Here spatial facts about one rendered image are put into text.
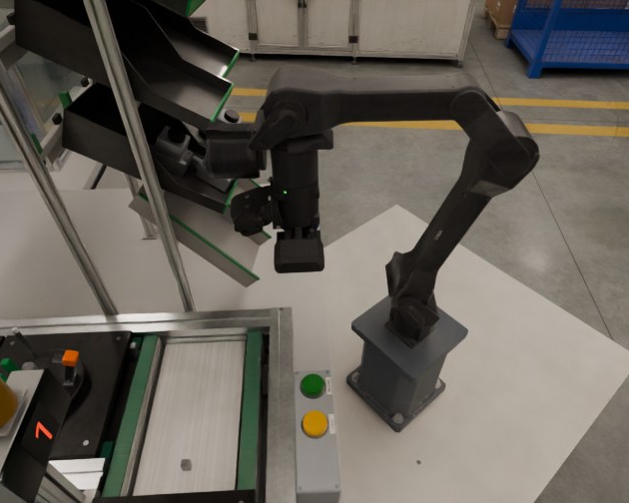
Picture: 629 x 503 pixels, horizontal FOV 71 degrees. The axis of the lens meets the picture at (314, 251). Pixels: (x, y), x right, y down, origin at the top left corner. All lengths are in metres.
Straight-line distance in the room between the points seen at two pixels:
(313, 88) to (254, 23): 4.16
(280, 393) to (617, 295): 2.10
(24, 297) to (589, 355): 1.31
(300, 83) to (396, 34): 4.12
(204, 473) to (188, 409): 0.12
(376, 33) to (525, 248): 2.64
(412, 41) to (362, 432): 4.07
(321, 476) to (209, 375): 0.30
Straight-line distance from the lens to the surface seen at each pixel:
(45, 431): 0.61
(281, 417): 0.81
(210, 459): 0.84
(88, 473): 0.85
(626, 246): 2.99
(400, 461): 0.90
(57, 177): 1.67
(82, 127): 0.81
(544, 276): 2.58
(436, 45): 4.67
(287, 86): 0.48
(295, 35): 4.61
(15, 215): 1.57
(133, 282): 1.20
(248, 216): 0.55
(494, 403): 0.99
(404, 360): 0.75
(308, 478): 0.77
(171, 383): 0.92
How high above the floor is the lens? 1.69
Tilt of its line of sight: 44 degrees down
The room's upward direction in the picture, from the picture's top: straight up
